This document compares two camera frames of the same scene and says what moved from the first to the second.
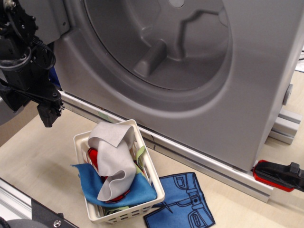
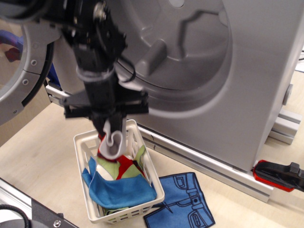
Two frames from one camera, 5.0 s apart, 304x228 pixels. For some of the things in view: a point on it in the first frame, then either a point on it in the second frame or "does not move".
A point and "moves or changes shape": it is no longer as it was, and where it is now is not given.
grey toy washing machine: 213,75 does not move
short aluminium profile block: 285,126 does not move
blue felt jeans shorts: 185,205 does not move
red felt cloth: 93,153 -> 125,162
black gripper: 30,81 -> 104,100
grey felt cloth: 116,158 moves or changes shape
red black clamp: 286,177 does not move
